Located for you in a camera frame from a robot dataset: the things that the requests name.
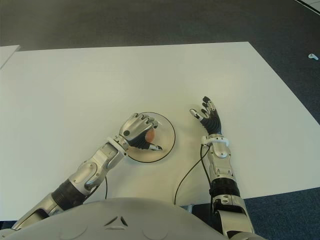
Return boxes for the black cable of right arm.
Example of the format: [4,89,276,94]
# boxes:
[173,143,210,205]

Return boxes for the grey robot torso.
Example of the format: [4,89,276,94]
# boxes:
[0,196,262,240]

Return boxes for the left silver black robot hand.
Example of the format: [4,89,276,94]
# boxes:
[119,112,164,152]

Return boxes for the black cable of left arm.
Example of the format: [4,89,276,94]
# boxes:
[103,174,109,200]

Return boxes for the white plate black rim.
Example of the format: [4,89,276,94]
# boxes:
[124,111,176,164]

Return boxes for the white side table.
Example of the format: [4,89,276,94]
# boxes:
[0,44,21,70]

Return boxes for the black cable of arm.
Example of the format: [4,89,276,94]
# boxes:
[173,143,210,205]
[103,174,109,200]

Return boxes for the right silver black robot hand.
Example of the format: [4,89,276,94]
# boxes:
[189,95,224,137]

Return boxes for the peach coloured apple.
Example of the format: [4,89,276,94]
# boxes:
[145,129,156,144]

